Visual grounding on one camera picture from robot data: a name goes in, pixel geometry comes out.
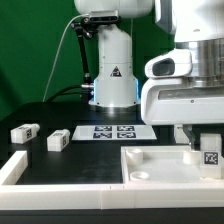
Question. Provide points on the white square tabletop part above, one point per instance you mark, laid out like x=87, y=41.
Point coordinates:
x=163, y=164

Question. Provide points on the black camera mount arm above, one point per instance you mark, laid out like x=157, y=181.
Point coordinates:
x=85, y=30

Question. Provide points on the white tag sheet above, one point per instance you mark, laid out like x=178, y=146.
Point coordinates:
x=113, y=132

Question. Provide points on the white U-shaped fence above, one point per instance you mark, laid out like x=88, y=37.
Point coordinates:
x=101, y=196

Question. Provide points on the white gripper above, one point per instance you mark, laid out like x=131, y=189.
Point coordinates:
x=171, y=101

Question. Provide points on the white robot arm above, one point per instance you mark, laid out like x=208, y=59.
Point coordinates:
x=198, y=56

